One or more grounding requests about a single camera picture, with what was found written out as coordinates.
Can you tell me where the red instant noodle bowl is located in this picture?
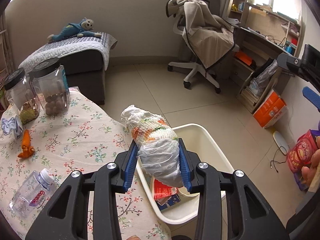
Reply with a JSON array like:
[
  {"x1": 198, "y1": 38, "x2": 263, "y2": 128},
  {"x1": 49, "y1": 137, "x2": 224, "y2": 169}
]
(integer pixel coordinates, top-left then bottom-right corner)
[{"x1": 150, "y1": 175, "x2": 201, "y2": 202}]

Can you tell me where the white wad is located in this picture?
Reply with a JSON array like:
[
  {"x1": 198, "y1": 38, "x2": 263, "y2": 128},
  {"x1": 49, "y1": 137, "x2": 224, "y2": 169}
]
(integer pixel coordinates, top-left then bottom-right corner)
[{"x1": 121, "y1": 105, "x2": 183, "y2": 188}]

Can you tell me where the blue carton box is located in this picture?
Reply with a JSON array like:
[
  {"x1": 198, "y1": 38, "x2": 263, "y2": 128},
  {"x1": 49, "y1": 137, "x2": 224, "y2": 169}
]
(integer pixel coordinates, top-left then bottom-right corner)
[{"x1": 156, "y1": 194, "x2": 181, "y2": 211}]

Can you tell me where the clear plastic water bottle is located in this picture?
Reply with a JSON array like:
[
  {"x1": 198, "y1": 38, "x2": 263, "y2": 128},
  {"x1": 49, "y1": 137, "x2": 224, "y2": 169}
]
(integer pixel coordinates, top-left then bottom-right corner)
[{"x1": 9, "y1": 168, "x2": 54, "y2": 219}]

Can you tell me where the lavender paper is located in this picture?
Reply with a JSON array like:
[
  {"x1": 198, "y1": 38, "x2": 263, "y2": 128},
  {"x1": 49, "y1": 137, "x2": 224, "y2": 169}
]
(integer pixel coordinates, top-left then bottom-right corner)
[{"x1": 1, "y1": 116, "x2": 23, "y2": 139}]

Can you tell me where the white trash bin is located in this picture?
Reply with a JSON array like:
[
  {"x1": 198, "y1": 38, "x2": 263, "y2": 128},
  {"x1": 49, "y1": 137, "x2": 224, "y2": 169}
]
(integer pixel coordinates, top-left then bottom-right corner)
[{"x1": 136, "y1": 124, "x2": 234, "y2": 225}]

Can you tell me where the right hand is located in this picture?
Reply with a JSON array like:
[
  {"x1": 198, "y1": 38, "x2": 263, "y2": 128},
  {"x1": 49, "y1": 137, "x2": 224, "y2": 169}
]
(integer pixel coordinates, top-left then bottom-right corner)
[{"x1": 302, "y1": 136, "x2": 320, "y2": 186}]

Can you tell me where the orange box on floor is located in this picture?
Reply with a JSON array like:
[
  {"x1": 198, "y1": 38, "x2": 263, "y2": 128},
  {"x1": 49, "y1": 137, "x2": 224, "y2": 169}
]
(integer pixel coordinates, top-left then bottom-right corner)
[{"x1": 253, "y1": 89, "x2": 288, "y2": 129}]

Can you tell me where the floral tablecloth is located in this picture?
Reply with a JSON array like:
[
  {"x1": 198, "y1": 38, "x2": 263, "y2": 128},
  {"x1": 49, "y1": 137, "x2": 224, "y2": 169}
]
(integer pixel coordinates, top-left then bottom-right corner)
[{"x1": 1, "y1": 88, "x2": 171, "y2": 239}]

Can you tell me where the wooden desk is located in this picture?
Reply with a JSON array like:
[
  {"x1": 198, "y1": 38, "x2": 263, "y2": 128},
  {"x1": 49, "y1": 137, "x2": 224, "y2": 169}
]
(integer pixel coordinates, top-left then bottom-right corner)
[{"x1": 229, "y1": 0, "x2": 302, "y2": 113}]

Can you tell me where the red snack bag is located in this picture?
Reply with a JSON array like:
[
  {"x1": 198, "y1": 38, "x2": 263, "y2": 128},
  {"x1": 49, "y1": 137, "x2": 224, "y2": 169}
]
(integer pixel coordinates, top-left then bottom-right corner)
[{"x1": 286, "y1": 129, "x2": 319, "y2": 173}]

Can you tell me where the beige blanket on chair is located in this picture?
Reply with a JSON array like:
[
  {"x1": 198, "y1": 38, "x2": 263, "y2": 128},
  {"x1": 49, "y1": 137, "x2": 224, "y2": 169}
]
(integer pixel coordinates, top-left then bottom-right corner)
[{"x1": 166, "y1": 0, "x2": 235, "y2": 69}]

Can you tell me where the dark ottoman bed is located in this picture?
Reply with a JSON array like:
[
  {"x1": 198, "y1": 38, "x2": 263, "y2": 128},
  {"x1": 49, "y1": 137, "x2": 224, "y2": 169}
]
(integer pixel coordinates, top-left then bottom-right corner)
[{"x1": 59, "y1": 50, "x2": 106, "y2": 105}]

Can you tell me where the jar with brown balls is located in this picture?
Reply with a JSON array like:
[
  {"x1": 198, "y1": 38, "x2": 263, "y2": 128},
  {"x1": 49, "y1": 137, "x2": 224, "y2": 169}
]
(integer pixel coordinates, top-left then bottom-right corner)
[{"x1": 30, "y1": 57, "x2": 70, "y2": 116}]

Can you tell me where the quilted grey white cover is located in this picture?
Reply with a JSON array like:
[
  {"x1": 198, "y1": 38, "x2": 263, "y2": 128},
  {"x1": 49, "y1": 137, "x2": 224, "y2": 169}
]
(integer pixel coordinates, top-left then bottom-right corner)
[{"x1": 19, "y1": 32, "x2": 118, "y2": 73}]

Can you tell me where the white office chair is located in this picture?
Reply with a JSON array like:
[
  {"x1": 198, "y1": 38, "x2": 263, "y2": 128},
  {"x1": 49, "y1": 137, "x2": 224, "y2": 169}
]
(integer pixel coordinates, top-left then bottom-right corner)
[{"x1": 166, "y1": 0, "x2": 241, "y2": 94}]

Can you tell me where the jar with peanuts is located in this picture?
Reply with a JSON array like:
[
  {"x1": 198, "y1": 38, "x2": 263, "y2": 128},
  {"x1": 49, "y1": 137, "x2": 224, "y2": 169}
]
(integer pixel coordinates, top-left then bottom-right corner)
[{"x1": 4, "y1": 68, "x2": 40, "y2": 125}]

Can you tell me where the blue plush monkey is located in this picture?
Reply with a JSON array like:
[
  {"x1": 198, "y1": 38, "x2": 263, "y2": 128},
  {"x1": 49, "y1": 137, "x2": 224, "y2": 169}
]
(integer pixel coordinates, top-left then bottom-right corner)
[{"x1": 47, "y1": 18, "x2": 102, "y2": 43}]

